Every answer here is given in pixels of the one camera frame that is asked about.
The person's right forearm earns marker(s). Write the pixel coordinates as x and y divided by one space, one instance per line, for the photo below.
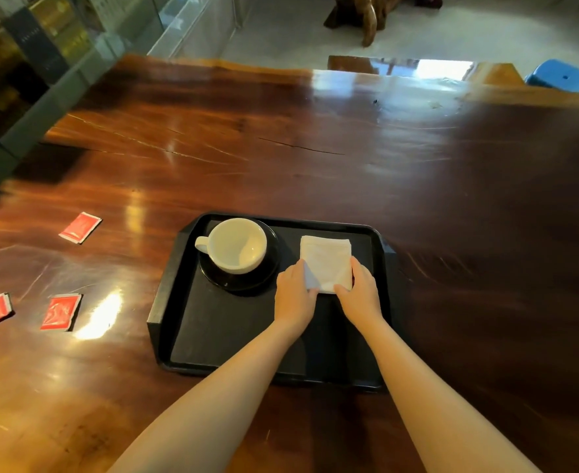
437 403

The black plastic tray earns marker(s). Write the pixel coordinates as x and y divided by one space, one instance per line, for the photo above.
269 315

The person's left thumb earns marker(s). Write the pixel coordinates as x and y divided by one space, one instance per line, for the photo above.
312 296

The glass display cabinet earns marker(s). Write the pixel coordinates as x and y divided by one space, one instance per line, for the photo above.
33 68

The person's left hand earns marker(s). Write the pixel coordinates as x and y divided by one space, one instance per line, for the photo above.
293 300

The glossy wooden bench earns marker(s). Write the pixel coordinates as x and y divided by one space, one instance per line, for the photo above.
417 69

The white napkin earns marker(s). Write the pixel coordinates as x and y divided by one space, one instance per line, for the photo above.
327 263

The person's right thumb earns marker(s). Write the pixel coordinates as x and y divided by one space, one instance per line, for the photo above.
342 293

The white ceramic cup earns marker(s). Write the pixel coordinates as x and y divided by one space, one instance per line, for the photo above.
235 246

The carved wooden stump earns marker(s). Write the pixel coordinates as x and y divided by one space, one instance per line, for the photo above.
368 12

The blue plastic stool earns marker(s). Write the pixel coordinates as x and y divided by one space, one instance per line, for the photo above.
563 76

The black saucer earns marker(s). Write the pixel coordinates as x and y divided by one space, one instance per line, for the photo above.
250 283

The person's right hand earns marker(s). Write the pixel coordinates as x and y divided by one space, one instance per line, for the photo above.
362 300

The person's left forearm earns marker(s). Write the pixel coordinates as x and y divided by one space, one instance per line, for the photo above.
210 406

